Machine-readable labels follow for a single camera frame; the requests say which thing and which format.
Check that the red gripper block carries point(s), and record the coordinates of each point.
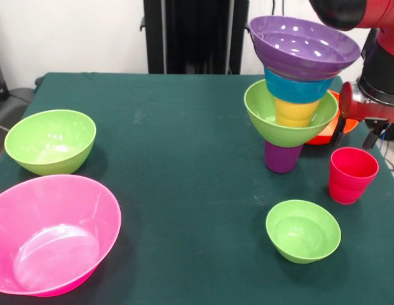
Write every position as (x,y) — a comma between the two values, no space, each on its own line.
(371,111)

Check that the orange-red plastic bowl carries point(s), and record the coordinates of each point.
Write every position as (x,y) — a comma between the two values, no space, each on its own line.
(324,135)

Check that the red plastic cup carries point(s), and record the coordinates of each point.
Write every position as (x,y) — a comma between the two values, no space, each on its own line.
(349,181)

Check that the yellow plastic cup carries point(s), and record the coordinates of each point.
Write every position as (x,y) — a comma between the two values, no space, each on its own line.
(295,114)

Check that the blue plastic bowl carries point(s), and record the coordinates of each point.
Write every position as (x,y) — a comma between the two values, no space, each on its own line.
(295,90)

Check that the purple plastic cup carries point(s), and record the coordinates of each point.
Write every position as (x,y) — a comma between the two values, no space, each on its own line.
(281,159)

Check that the purple plastic bowl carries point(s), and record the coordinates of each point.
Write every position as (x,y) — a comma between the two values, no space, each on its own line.
(305,54)

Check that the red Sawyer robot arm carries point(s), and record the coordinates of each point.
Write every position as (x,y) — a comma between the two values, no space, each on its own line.
(381,63)

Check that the small green plastic bowl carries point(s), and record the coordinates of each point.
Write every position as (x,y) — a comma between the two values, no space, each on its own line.
(302,235)

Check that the dark green tablecloth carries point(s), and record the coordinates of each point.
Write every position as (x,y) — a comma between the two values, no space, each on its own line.
(197,152)

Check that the large pink plastic bowl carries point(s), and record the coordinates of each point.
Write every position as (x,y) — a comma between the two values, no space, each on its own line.
(57,235)

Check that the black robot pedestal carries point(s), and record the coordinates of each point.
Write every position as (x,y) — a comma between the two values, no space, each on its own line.
(197,31)

